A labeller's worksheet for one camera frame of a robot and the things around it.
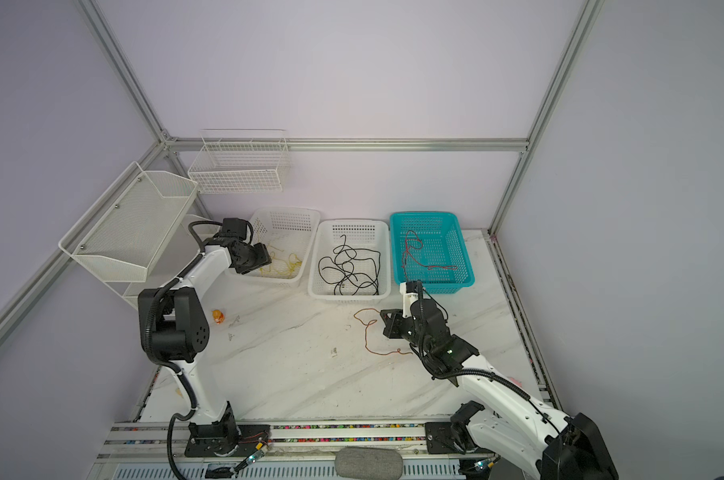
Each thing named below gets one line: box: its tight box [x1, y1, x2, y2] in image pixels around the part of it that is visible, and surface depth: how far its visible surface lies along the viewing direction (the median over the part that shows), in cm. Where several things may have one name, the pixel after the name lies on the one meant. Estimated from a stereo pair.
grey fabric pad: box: [334, 446, 403, 480], surface depth 69 cm
